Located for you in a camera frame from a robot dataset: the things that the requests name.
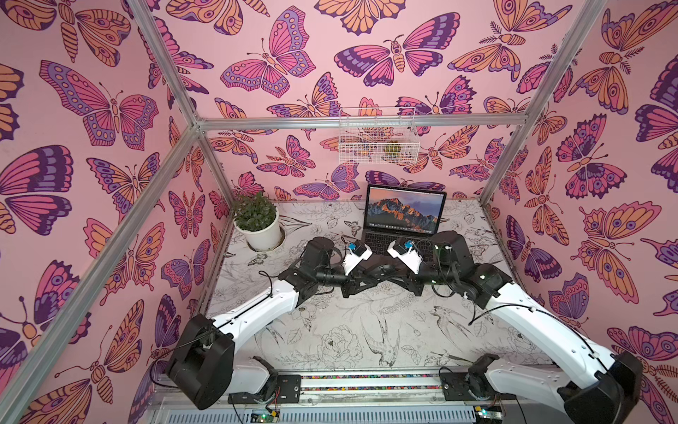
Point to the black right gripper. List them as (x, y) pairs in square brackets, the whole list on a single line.
[(410, 275)]

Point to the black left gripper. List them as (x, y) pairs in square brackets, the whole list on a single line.
[(352, 280)]

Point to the grey laptop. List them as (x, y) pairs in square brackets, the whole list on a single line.
[(392, 213)]

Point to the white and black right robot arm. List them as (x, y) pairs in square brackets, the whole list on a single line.
[(588, 382)]

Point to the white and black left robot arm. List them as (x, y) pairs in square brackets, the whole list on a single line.
[(208, 363)]

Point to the green plant in white pot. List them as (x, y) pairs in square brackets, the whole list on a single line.
[(257, 218)]

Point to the green circuit board right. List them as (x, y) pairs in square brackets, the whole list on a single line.
[(488, 415)]

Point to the green circuit board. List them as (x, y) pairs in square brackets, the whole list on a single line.
[(268, 416), (488, 415)]

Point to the green circuit board left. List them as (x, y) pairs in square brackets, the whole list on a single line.
[(268, 416)]

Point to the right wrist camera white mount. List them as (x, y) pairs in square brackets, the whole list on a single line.
[(405, 251)]

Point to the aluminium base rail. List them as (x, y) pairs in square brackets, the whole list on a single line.
[(430, 386)]

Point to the white wire wall basket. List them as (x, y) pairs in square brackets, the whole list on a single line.
[(378, 139)]

